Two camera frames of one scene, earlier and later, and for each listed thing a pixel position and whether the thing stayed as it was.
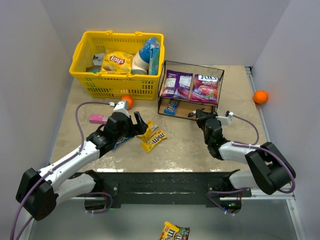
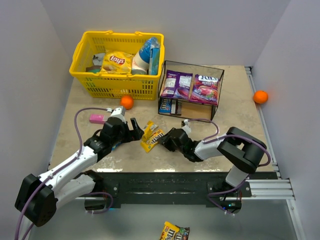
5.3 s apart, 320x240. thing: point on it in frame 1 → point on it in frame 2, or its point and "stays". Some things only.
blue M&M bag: [171, 109] → [165, 105]
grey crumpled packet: [97, 59] stays
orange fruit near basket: [130, 99] stays
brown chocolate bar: [191, 114] → [175, 107]
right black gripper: [204, 117] → [171, 140]
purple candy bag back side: [177, 84] stays
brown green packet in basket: [93, 69] stays
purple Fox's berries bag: [205, 89] stays
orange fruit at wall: [260, 96] stays
